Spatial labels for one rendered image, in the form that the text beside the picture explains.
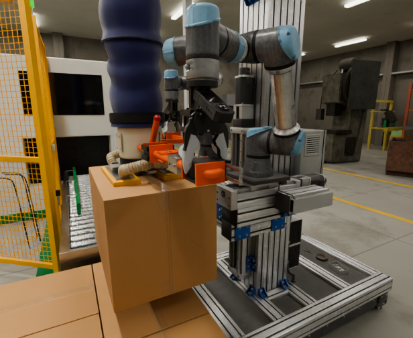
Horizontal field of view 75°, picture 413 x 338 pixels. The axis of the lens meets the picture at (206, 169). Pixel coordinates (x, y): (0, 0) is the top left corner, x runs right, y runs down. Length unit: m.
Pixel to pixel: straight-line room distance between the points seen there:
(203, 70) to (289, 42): 0.49
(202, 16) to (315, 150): 1.25
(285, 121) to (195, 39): 0.65
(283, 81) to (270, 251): 1.05
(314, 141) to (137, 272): 1.21
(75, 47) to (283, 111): 10.73
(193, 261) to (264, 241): 0.71
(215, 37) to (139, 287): 0.82
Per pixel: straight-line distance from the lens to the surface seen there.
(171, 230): 0.98
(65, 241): 1.83
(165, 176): 1.07
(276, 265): 1.85
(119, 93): 1.11
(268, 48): 1.05
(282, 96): 1.12
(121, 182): 1.02
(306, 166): 1.69
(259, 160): 1.27
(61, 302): 1.42
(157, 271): 1.03
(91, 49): 11.61
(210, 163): 0.59
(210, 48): 0.62
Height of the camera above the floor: 1.34
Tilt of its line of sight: 12 degrees down
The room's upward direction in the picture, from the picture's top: straight up
